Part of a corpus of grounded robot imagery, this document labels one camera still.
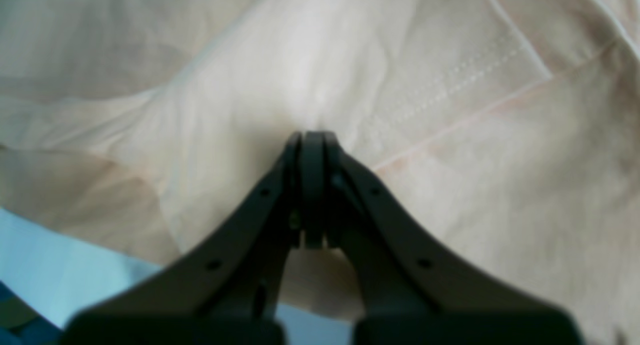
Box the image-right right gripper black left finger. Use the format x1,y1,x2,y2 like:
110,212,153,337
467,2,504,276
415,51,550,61
61,132,316,345

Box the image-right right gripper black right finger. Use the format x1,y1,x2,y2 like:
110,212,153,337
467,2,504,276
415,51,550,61
312,131,585,345

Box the peach pink T-shirt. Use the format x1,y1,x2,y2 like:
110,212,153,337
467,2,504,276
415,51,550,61
1,0,639,345

